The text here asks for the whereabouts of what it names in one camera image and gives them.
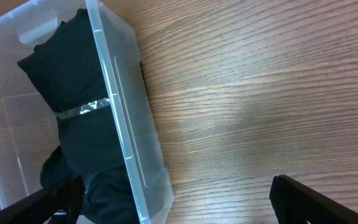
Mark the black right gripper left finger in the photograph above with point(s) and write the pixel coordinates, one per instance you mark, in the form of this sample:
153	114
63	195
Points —
61	204

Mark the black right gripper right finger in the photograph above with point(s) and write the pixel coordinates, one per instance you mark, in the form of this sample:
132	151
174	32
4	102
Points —
295	203

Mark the black taped cloth bundle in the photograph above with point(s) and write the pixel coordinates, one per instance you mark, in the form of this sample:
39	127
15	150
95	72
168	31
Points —
108	196

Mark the clear plastic storage bin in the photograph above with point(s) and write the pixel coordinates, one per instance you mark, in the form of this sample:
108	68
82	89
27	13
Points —
28	130

